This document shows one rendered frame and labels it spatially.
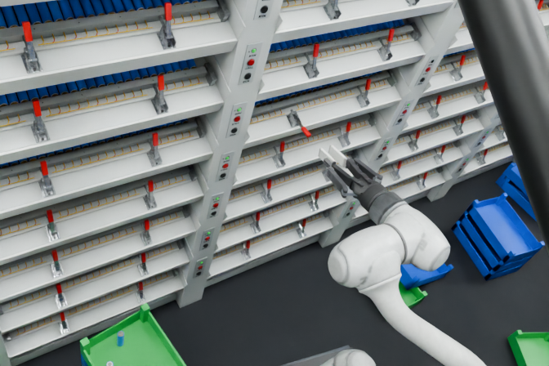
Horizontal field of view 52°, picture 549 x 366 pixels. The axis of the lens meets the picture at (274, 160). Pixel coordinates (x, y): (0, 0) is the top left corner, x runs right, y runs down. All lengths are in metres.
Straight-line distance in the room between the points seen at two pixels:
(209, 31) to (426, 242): 0.67
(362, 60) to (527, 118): 1.43
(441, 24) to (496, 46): 1.52
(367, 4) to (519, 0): 1.29
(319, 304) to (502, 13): 2.23
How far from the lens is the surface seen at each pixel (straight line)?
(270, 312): 2.34
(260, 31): 1.28
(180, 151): 1.49
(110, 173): 1.44
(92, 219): 1.58
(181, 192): 1.65
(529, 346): 2.78
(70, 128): 1.28
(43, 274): 1.72
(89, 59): 1.15
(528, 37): 0.22
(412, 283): 2.46
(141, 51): 1.18
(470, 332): 2.65
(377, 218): 1.39
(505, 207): 2.92
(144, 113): 1.32
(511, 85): 0.22
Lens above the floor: 2.05
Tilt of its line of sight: 47 degrees down
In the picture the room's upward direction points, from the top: 19 degrees clockwise
